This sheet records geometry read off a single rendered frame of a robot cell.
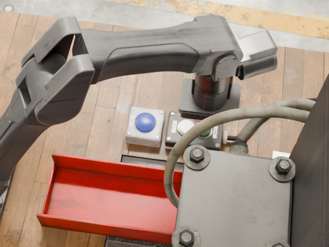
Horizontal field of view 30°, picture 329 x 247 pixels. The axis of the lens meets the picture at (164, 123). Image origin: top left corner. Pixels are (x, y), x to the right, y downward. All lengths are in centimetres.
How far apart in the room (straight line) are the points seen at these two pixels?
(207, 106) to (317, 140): 61
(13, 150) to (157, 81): 41
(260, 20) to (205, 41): 163
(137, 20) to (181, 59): 161
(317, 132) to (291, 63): 87
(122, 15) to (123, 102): 128
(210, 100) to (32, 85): 31
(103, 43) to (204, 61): 15
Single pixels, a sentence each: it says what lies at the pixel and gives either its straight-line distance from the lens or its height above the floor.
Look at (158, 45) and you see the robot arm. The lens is 85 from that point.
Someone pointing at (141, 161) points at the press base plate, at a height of 90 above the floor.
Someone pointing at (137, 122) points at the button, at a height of 94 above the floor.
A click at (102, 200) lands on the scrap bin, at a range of 114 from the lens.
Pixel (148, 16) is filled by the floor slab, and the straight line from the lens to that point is 248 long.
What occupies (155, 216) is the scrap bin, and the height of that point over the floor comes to 91.
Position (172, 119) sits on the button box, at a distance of 118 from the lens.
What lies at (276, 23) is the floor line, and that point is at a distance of 251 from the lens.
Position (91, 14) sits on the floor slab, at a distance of 250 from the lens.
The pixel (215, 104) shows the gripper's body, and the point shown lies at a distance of 102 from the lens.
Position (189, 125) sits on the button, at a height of 94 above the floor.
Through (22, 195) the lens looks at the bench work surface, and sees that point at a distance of 117.
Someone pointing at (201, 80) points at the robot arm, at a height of 114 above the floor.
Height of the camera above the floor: 197
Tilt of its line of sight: 62 degrees down
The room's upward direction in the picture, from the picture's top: 2 degrees clockwise
